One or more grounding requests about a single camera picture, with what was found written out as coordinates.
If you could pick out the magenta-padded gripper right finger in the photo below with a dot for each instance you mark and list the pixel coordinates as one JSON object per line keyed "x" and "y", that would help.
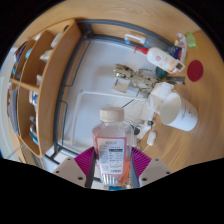
{"x": 155, "y": 170}

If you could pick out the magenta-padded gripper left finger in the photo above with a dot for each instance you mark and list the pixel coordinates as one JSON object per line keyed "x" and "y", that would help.
{"x": 68, "y": 170}

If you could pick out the clear bottle with pink drink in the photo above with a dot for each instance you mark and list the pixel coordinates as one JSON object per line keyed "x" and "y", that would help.
{"x": 111, "y": 143}

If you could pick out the small white earbud case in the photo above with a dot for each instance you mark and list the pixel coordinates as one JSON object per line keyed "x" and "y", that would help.
{"x": 151, "y": 138}

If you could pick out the white mug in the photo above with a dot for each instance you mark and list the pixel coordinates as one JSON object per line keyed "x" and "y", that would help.
{"x": 183, "y": 116}

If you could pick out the white tissue pack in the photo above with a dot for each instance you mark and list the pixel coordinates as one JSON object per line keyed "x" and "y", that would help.
{"x": 160, "y": 93}

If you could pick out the wooden shelf unit with items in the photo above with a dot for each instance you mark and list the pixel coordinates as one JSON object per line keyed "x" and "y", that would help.
{"x": 50, "y": 86}

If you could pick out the brown tree figurine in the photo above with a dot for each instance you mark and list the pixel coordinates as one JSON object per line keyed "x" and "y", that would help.
{"x": 136, "y": 78}

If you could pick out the flat round red coaster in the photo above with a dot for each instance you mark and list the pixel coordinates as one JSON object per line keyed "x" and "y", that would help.
{"x": 195, "y": 70}

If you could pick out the white pump bottle red nozzle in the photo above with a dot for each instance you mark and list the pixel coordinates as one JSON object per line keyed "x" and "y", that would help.
{"x": 161, "y": 59}

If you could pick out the small dark blue packet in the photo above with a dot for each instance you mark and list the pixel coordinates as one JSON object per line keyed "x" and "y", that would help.
{"x": 175, "y": 52}

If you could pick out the blue squeeze bottle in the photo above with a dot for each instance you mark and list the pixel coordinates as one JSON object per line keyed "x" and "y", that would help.
{"x": 150, "y": 41}

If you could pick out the grey metal desk frame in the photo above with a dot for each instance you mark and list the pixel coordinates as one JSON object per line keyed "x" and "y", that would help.
{"x": 63, "y": 96}

